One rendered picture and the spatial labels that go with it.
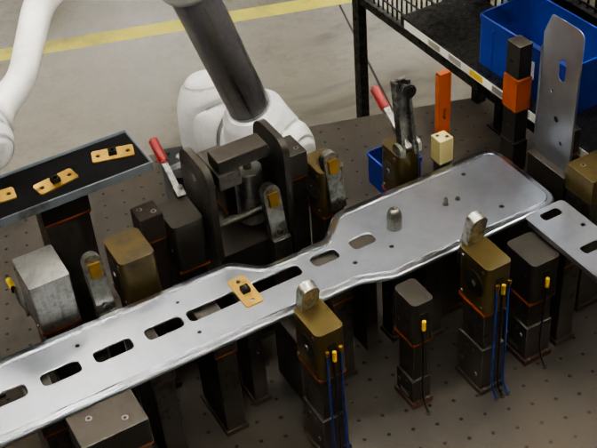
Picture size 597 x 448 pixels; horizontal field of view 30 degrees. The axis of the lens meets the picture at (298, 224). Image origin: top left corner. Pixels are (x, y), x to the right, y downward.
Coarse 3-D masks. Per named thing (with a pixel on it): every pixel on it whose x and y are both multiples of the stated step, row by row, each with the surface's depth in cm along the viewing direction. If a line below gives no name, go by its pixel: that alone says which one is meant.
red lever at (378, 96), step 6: (372, 90) 236; (378, 90) 236; (378, 96) 236; (384, 96) 236; (378, 102) 236; (384, 102) 235; (384, 108) 235; (390, 108) 236; (384, 114) 236; (390, 114) 235; (390, 120) 235; (408, 144) 233
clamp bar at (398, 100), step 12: (396, 84) 225; (408, 84) 223; (396, 96) 226; (408, 96) 224; (396, 108) 228; (408, 108) 230; (396, 120) 230; (408, 120) 231; (396, 132) 232; (408, 132) 232
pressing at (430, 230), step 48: (384, 192) 232; (432, 192) 232; (480, 192) 231; (528, 192) 229; (336, 240) 222; (384, 240) 221; (432, 240) 220; (192, 288) 214; (288, 288) 212; (336, 288) 212; (96, 336) 206; (144, 336) 205; (192, 336) 204; (240, 336) 204; (0, 384) 198; (96, 384) 197; (0, 432) 190
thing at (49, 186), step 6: (54, 174) 216; (60, 174) 218; (66, 174) 217; (72, 174) 217; (48, 180) 216; (54, 180) 215; (60, 180) 216; (66, 180) 216; (72, 180) 216; (36, 186) 215; (42, 186) 215; (48, 186) 215; (54, 186) 215; (60, 186) 215; (42, 192) 214; (48, 192) 214
